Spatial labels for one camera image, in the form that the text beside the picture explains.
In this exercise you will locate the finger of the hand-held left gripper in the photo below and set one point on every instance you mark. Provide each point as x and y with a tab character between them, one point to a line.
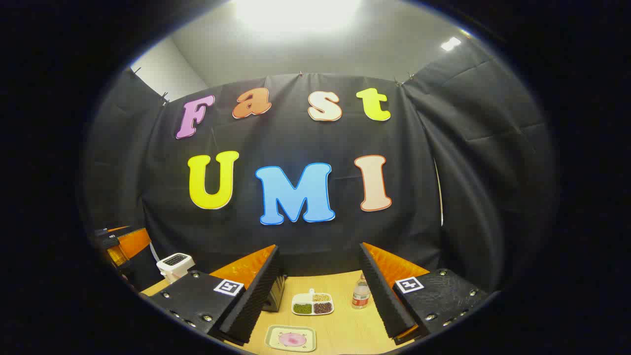
133	242
111	230

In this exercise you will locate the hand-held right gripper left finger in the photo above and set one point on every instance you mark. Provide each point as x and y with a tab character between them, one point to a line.
261	291

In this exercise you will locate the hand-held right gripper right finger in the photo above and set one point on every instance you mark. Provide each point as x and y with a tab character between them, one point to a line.
379	291

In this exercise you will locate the black electric oven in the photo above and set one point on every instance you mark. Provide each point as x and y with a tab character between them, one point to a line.
274	296

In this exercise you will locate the cream square plate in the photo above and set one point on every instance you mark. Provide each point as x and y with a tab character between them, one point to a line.
273	345

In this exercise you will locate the pink ham slice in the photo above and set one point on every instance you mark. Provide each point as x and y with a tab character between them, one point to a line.
292	339

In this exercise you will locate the plastic bottle with red label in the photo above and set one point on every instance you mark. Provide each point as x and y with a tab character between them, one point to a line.
361	296

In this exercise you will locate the white divided dish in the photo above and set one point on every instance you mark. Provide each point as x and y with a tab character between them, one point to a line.
301	298

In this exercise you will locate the pile of green mung beans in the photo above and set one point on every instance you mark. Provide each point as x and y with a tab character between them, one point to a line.
302	308

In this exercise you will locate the white countertop appliance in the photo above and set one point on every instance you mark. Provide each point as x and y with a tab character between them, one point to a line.
173	268

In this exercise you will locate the pile of yellow soybeans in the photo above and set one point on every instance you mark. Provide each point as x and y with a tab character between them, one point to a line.
321	298

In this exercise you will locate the pile of red beans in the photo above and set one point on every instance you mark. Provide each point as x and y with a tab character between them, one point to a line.
323	308

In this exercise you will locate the black backdrop cloth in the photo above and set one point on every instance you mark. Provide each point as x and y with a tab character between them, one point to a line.
296	133

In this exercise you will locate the ceiling light panel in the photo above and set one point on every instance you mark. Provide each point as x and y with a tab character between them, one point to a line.
450	44

